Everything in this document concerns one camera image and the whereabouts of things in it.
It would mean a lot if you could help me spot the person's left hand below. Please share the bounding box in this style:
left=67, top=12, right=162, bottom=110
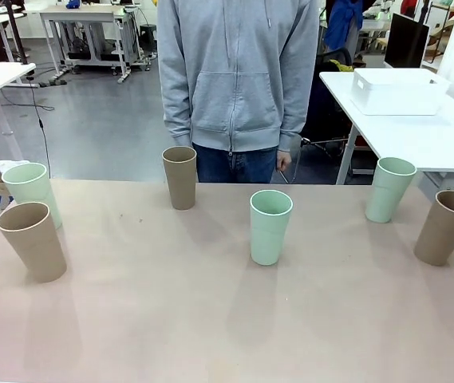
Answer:
left=276, top=149, right=293, bottom=171

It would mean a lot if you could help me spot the mint green plastic cup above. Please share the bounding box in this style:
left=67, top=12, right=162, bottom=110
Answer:
left=249, top=189, right=294, bottom=267
left=1, top=162, right=63, bottom=231
left=365, top=156, right=418, bottom=223

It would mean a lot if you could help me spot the brown plastic cup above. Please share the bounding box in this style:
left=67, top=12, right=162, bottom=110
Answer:
left=0, top=201, right=68, bottom=284
left=161, top=146, right=198, bottom=211
left=413, top=190, right=454, bottom=267

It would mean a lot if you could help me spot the white plastic basket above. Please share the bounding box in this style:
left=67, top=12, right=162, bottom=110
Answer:
left=349, top=67, right=452, bottom=116

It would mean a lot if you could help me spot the person's right forearm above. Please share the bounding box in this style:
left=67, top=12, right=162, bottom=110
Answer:
left=157, top=67, right=194, bottom=147

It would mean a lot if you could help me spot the person's left forearm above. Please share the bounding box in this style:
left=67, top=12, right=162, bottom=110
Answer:
left=277, top=67, right=320, bottom=152

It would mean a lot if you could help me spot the black office chair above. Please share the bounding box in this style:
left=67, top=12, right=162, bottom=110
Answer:
left=302, top=47, right=356, bottom=160

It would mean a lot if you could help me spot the person in grey hoodie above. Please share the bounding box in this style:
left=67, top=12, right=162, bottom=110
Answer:
left=156, top=0, right=322, bottom=184

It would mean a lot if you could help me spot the white side table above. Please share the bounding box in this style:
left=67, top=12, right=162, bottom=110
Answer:
left=318, top=70, right=454, bottom=185

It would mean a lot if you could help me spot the blue hanging jacket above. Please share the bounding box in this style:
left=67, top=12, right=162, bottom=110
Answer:
left=324, top=0, right=365, bottom=52

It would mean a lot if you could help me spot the black computer monitor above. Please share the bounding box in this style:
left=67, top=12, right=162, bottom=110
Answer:
left=384, top=13, right=431, bottom=69

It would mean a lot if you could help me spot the white workshop desk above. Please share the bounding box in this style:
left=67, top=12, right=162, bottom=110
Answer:
left=38, top=6, right=132, bottom=84

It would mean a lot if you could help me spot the crumpled white paper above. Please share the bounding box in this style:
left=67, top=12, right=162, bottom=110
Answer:
left=0, top=159, right=32, bottom=173

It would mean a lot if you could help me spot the black tripod pole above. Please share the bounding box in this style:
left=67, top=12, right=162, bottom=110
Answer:
left=5, top=0, right=30, bottom=65

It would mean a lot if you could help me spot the black floor cable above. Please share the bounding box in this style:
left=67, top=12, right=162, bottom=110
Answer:
left=26, top=75, right=56, bottom=179

